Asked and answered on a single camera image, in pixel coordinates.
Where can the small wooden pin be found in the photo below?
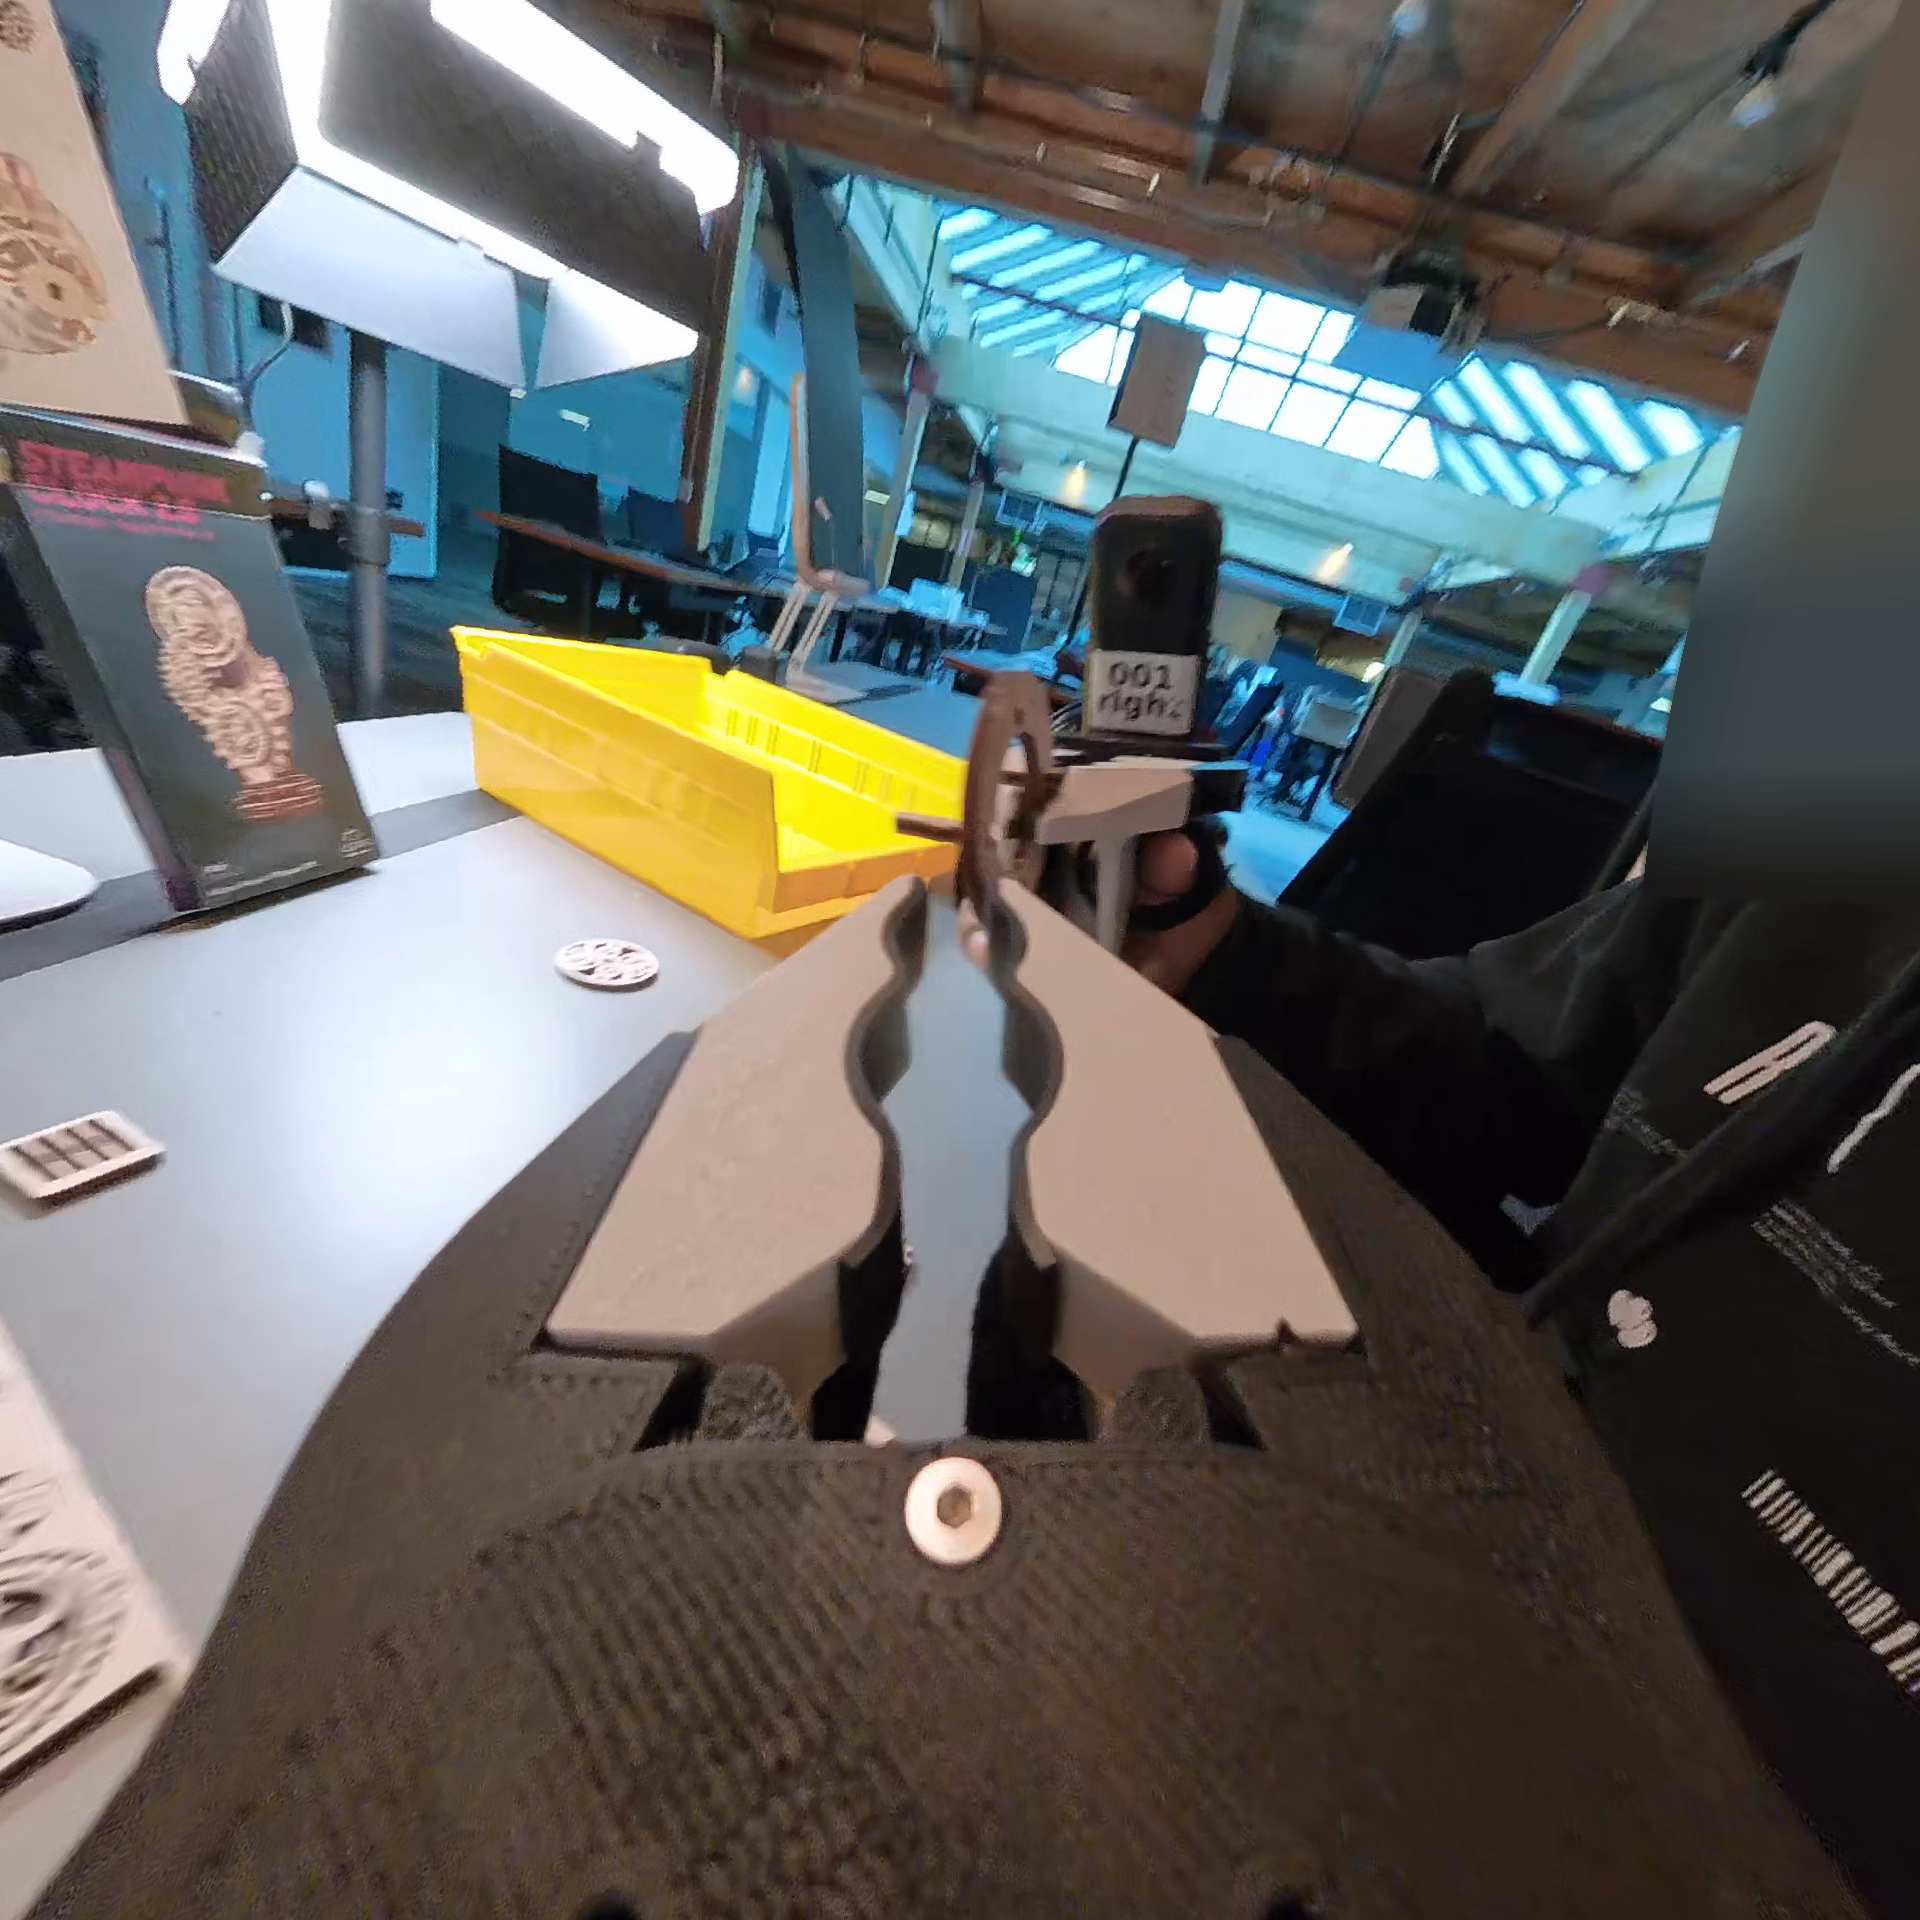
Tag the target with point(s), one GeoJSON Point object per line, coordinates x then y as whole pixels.
{"type": "Point", "coordinates": [921, 824]}

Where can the yellow plastic bin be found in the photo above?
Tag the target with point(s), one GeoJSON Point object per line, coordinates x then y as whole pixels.
{"type": "Point", "coordinates": [629, 749]}

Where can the small slotted wooden piece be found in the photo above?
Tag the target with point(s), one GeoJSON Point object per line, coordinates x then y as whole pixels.
{"type": "Point", "coordinates": [75, 1155]}

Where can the person's black hoodie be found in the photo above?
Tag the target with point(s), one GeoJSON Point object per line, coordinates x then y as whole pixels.
{"type": "Point", "coordinates": [1769, 1424]}

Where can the gear instruction booklet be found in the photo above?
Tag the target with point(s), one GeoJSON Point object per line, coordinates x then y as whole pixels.
{"type": "Point", "coordinates": [75, 224]}

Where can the white book stand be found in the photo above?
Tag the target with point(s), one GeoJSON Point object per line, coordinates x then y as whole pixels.
{"type": "Point", "coordinates": [37, 885]}

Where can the brown office table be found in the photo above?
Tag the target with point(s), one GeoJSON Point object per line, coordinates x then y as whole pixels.
{"type": "Point", "coordinates": [600, 543]}

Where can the large wooden gear sheet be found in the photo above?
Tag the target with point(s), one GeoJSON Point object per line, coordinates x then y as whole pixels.
{"type": "Point", "coordinates": [59, 1620]}

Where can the grey desk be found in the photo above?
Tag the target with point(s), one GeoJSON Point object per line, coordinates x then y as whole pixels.
{"type": "Point", "coordinates": [376, 1141]}

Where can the person's right forearm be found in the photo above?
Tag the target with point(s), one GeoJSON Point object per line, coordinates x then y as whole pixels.
{"type": "Point", "coordinates": [1395, 1049]}

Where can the studio light panel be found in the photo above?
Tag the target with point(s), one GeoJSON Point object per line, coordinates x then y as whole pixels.
{"type": "Point", "coordinates": [450, 149]}

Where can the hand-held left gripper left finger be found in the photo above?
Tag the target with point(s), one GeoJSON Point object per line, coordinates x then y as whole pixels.
{"type": "Point", "coordinates": [734, 1185]}

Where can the black clock kit box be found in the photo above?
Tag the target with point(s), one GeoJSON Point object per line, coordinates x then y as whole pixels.
{"type": "Point", "coordinates": [225, 675]}

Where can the small round wooden gear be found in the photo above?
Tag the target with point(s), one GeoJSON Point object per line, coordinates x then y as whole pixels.
{"type": "Point", "coordinates": [607, 965]}

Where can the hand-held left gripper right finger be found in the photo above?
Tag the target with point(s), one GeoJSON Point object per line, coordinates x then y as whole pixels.
{"type": "Point", "coordinates": [1171, 1185]}

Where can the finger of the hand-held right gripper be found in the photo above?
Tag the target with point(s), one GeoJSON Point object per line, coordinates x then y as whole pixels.
{"type": "Point", "coordinates": [1095, 810]}
{"type": "Point", "coordinates": [1126, 769]}

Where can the hanging paper sign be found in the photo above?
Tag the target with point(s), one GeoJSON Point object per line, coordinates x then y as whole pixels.
{"type": "Point", "coordinates": [1157, 381]}

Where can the black monitor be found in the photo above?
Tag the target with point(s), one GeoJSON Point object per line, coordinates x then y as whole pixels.
{"type": "Point", "coordinates": [1470, 810]}

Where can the grey light stand pole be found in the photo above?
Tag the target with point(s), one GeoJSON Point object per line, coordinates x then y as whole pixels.
{"type": "Point", "coordinates": [368, 569]}

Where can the person's right hand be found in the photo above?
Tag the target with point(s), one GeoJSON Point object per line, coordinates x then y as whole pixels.
{"type": "Point", "coordinates": [1185, 945]}

